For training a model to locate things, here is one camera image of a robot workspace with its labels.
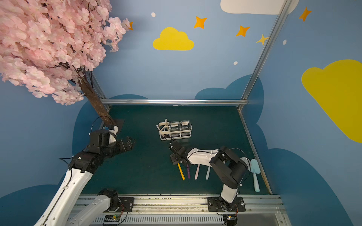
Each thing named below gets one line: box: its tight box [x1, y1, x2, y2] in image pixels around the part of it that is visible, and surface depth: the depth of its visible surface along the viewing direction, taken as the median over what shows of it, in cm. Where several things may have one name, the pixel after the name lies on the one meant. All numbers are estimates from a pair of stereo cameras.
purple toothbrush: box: [186, 163, 191, 180], surface depth 87 cm
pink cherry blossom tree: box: [0, 0, 131, 126], surface depth 52 cm
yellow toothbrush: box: [177, 162, 186, 181], surface depth 87 cm
